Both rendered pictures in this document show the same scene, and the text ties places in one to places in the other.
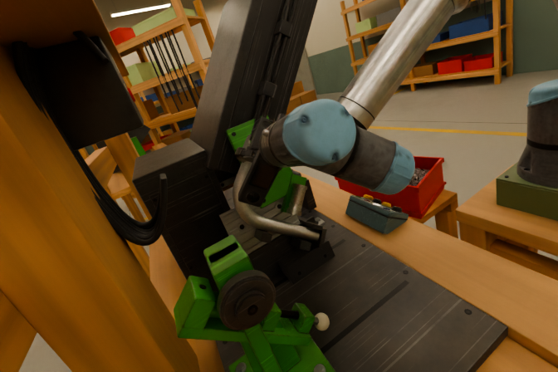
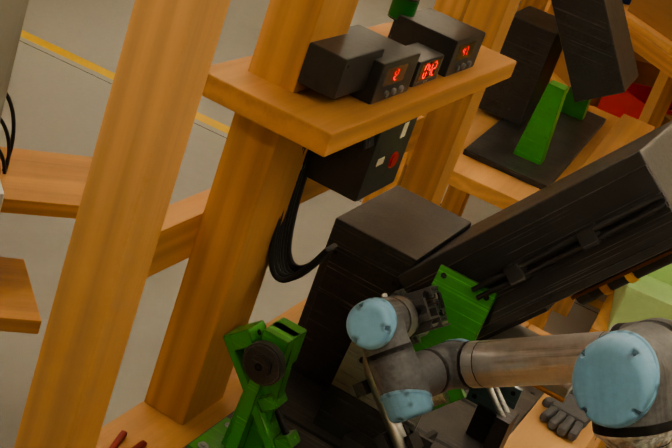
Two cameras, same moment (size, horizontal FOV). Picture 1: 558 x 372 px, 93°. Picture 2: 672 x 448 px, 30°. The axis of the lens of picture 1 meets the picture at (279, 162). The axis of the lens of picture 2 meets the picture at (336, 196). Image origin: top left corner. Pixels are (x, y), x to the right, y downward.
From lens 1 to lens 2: 172 cm
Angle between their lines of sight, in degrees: 38
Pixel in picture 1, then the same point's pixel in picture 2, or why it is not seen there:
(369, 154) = (384, 368)
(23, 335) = (186, 252)
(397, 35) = (544, 342)
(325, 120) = (368, 318)
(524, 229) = not seen: outside the picture
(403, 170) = (397, 406)
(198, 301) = (247, 332)
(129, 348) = (203, 315)
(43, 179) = (257, 200)
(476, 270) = not seen: outside the picture
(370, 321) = not seen: outside the picture
